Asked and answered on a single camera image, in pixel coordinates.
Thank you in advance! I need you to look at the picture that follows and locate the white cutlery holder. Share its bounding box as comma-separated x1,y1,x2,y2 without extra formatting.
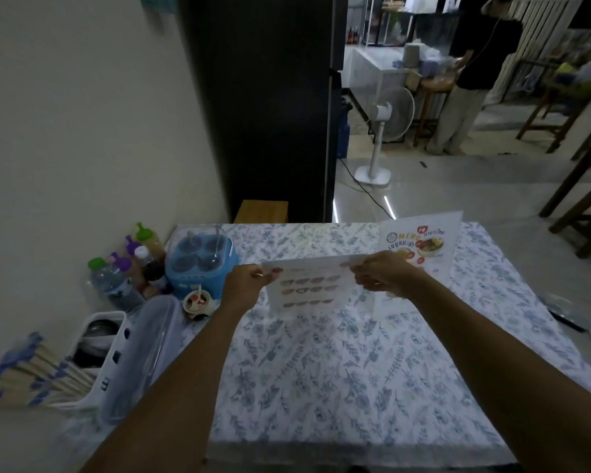
61,310,130,410

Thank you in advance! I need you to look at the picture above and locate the person's right forearm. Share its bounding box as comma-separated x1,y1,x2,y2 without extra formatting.
399,275,591,473

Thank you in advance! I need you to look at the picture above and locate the small wooden stool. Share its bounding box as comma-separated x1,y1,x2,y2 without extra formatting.
233,199,289,225

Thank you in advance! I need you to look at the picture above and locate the person's right hand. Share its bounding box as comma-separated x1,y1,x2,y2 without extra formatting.
349,250,427,298

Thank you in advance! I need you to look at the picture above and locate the black refrigerator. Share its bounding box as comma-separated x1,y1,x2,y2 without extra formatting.
177,0,349,223

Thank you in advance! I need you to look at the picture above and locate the green cap water bottle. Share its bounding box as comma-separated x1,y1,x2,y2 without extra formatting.
87,257,145,314

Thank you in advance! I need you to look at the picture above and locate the black fan cable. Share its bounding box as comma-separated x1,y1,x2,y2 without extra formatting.
339,157,396,220

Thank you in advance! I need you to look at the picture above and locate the white standing fan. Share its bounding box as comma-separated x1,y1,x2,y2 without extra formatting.
353,85,416,188

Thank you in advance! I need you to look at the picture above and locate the blue water jug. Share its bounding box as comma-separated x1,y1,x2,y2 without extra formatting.
337,100,353,159

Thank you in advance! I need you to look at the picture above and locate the white cap dark sauce bottle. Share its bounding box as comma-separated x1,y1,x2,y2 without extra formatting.
133,245,173,295

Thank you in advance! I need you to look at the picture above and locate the white slatted panel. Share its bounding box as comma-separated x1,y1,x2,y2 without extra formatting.
492,0,586,105

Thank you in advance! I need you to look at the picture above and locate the white laminated menu sheet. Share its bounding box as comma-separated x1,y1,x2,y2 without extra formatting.
260,255,376,322

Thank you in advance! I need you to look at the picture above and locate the bundle of wrapped chopsticks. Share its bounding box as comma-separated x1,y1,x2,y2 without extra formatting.
0,332,100,410

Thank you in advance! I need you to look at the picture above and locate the tall wooden stool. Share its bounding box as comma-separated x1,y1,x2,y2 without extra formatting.
413,74,458,147

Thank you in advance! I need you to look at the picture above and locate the dark wooden bench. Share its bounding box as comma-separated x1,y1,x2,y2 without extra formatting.
549,179,591,259

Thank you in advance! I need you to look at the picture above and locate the person's left forearm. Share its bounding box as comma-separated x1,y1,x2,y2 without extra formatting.
80,290,260,473

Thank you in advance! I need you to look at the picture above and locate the blue condiment caddy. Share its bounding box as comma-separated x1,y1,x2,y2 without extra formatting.
164,225,240,301

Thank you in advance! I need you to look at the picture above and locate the person's left hand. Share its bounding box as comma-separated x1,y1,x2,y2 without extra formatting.
221,264,280,314

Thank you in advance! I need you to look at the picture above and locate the dark wooden table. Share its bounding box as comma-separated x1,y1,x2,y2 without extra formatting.
538,105,591,218

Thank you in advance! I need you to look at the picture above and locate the black flat floor object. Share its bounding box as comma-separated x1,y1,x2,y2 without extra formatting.
541,293,590,334

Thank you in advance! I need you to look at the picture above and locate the white chest freezer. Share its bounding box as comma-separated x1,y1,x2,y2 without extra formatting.
347,46,410,124

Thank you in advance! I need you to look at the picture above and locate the blue floral tablecloth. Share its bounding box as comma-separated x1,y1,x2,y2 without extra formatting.
59,221,591,467

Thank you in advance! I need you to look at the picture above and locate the dark wooden chair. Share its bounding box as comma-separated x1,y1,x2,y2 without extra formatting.
515,59,591,154

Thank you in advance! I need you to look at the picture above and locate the clear plastic container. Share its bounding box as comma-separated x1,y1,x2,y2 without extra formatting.
100,294,186,425

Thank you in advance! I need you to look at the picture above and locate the metal shelf rack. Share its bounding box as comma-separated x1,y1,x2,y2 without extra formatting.
363,0,465,48

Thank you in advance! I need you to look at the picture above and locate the small toothpick cup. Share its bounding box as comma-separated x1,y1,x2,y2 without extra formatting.
183,284,213,321

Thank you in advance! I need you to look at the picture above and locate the green cap yellow sauce bottle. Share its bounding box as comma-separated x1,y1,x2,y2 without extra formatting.
134,222,166,264

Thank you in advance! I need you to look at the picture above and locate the clear acrylic menu stand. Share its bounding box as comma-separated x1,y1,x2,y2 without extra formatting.
377,210,464,312

